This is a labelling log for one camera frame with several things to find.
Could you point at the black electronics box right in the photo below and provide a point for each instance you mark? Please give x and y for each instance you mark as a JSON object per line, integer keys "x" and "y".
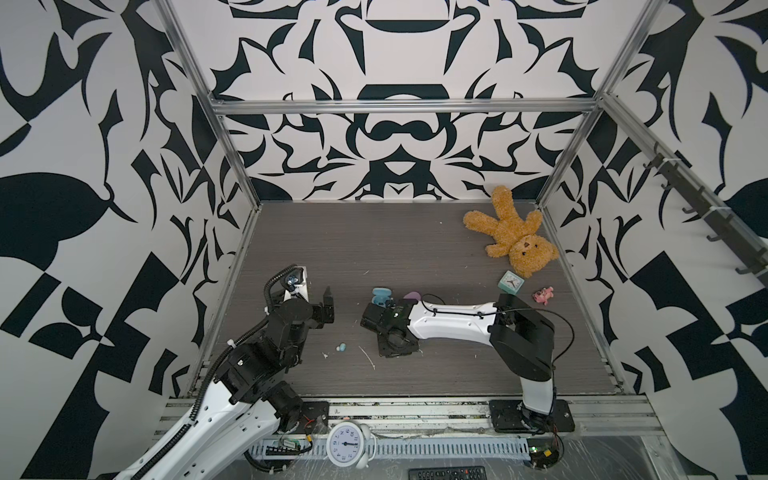
{"x": 544, "y": 453}

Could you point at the black remote control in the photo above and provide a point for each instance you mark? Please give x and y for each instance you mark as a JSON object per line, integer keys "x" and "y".
{"x": 448, "y": 473}

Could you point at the small pink toy figure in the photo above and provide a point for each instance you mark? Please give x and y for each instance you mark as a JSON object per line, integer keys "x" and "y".
{"x": 544, "y": 295}

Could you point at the white slotted cable duct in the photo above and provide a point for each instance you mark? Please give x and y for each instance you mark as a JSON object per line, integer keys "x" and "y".
{"x": 409, "y": 448}

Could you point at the small teal alarm clock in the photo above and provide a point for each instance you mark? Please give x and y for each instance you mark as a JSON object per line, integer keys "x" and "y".
{"x": 510, "y": 283}

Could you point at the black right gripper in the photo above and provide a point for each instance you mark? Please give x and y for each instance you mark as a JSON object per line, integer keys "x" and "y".
{"x": 404, "y": 348}

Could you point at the white round alarm clock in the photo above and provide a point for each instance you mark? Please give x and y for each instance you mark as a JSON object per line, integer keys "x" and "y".
{"x": 351, "y": 444}

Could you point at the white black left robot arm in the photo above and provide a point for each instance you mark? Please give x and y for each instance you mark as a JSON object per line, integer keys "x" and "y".
{"x": 244, "y": 396}

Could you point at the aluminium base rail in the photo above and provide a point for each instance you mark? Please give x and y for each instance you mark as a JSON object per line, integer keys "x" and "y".
{"x": 593, "y": 415}

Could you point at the brown teddy bear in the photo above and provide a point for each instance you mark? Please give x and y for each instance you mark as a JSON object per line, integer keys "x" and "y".
{"x": 514, "y": 237}

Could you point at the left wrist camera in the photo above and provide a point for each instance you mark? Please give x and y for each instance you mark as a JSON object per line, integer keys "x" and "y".
{"x": 295, "y": 284}

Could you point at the purple earbud charging case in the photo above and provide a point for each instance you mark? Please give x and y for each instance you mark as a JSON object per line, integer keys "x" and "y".
{"x": 413, "y": 295}

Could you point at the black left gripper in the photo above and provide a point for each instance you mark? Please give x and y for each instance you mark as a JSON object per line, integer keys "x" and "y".
{"x": 318, "y": 318}

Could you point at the green circuit board left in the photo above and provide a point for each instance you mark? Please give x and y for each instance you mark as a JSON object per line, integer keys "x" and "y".
{"x": 289, "y": 447}

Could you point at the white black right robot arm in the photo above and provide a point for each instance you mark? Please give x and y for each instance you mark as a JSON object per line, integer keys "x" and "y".
{"x": 521, "y": 336}

